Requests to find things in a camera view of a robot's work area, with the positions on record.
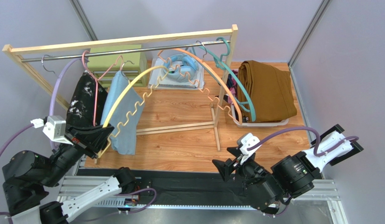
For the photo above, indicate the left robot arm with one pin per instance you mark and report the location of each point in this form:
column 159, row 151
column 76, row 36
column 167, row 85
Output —
column 28, row 173

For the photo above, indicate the brown trousers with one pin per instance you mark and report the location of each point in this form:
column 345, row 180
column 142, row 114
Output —
column 270, row 91

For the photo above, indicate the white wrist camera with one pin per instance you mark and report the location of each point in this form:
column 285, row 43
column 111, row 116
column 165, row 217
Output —
column 54, row 127
column 248, row 144

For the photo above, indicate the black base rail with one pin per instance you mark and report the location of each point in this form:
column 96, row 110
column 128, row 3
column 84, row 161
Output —
column 206, row 189

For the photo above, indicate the steel hanging rod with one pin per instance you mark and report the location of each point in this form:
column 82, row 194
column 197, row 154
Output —
column 107, row 53

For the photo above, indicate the green box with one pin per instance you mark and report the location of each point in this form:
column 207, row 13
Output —
column 131, row 64

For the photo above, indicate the white notebook stack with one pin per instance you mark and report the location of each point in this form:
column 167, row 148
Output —
column 197, row 83

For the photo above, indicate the white plastic laundry basket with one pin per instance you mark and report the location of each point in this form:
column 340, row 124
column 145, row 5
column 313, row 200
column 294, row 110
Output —
column 255, row 124

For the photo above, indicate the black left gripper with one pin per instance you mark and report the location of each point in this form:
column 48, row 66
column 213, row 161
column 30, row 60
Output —
column 89, row 139

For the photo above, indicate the teal clothes hanger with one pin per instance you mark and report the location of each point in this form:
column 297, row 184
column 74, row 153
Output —
column 244, row 101

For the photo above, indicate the light blue headphones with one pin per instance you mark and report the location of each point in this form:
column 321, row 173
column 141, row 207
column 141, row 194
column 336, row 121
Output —
column 181, row 68

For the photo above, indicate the wooden clothes rack frame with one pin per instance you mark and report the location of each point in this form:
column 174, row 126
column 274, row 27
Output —
column 15, row 54

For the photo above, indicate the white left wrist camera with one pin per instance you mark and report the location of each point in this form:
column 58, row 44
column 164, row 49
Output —
column 54, row 127

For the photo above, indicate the pink clothes hanger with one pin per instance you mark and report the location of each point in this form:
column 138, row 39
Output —
column 84, row 58

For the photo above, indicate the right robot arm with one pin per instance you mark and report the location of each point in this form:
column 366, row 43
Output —
column 292, row 176

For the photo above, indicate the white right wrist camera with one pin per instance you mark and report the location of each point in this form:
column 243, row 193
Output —
column 248, row 144

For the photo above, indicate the yellow clothes hanger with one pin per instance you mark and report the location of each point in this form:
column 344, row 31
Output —
column 144, row 97

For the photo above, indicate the pink camouflage trousers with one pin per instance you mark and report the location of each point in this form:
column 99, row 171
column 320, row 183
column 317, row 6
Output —
column 232, row 86

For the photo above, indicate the light blue trousers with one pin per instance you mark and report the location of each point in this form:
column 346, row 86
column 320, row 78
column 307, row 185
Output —
column 125, row 118

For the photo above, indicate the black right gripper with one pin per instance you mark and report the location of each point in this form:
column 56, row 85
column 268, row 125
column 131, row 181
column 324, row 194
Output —
column 234, row 166

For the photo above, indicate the black white patterned trousers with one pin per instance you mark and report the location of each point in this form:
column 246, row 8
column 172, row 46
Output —
column 80, row 111

